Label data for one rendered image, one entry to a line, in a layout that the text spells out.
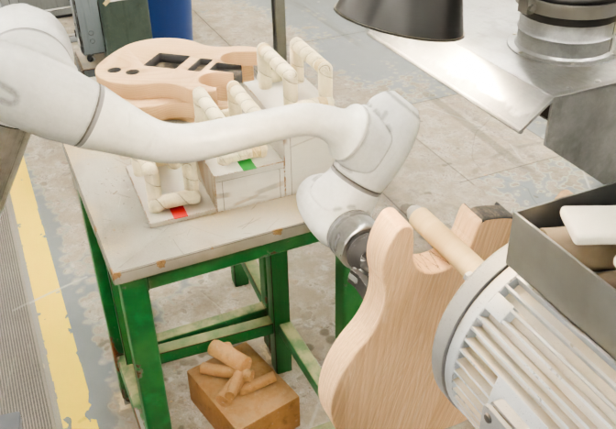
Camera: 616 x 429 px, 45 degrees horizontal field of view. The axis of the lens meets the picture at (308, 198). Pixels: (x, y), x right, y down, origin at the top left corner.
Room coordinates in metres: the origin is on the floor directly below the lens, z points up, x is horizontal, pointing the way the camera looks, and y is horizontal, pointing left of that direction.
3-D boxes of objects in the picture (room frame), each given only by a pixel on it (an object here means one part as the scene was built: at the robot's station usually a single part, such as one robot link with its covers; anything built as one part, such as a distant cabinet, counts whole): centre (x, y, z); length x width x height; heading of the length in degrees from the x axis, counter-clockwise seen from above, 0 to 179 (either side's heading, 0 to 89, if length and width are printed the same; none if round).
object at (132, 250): (1.55, 0.24, 0.55); 0.62 x 0.58 x 0.76; 24
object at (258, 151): (1.43, 0.14, 1.04); 0.11 x 0.03 x 0.03; 113
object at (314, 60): (1.59, -0.01, 1.20); 0.20 x 0.03 x 0.03; 22
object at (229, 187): (1.52, 0.17, 0.98); 0.27 x 0.16 x 0.09; 23
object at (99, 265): (1.70, 0.58, 0.45); 0.05 x 0.05 x 0.90; 24
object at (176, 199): (1.37, 0.29, 0.96); 0.11 x 0.03 x 0.03; 113
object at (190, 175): (1.40, 0.25, 0.99); 0.03 x 0.03 x 0.09
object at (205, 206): (1.46, 0.32, 0.94); 0.27 x 0.15 x 0.01; 23
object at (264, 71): (1.64, 0.10, 1.15); 0.03 x 0.03 x 0.09
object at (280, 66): (1.56, 0.06, 1.20); 0.20 x 0.03 x 0.03; 22
